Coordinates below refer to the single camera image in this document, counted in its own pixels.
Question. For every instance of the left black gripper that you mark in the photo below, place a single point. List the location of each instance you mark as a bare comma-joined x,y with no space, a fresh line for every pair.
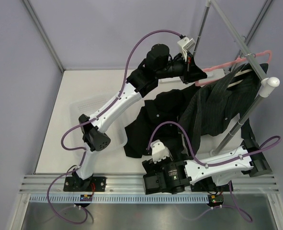
191,72

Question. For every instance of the dark striped shirt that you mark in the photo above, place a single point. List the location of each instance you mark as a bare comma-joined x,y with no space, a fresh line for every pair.
211,109

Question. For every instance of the pink hanger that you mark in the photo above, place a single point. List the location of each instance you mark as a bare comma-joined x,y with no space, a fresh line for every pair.
210,79

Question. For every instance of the black shirt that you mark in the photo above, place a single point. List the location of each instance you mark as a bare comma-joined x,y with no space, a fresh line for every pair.
167,106

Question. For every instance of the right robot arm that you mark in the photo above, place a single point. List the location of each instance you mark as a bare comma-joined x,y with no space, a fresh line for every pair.
167,175

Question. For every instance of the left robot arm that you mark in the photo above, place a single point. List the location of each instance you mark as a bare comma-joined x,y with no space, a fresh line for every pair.
158,64

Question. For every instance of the wooden hanger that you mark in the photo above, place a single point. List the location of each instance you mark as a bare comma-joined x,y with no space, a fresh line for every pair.
240,75

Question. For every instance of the metal clothes rack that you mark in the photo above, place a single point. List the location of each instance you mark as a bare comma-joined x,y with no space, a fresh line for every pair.
269,84

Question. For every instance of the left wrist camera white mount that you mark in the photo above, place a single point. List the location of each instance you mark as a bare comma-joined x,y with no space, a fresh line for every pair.
185,44

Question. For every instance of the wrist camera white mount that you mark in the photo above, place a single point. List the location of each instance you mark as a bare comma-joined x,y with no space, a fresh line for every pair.
185,44
160,152

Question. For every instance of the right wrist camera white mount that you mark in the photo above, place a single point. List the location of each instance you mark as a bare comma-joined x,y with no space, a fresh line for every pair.
160,152

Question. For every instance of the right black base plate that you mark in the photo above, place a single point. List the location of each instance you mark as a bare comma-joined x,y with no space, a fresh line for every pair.
209,186

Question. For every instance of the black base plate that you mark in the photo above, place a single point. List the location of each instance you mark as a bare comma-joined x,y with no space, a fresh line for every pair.
209,186
95,183

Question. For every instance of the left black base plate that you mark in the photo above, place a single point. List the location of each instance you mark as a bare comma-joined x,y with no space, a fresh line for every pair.
95,183

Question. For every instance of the aluminium rail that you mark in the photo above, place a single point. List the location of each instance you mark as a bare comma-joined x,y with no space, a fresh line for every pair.
133,184

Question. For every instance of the white slotted cable duct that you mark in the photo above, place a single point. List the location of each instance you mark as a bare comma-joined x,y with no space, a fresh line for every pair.
129,199

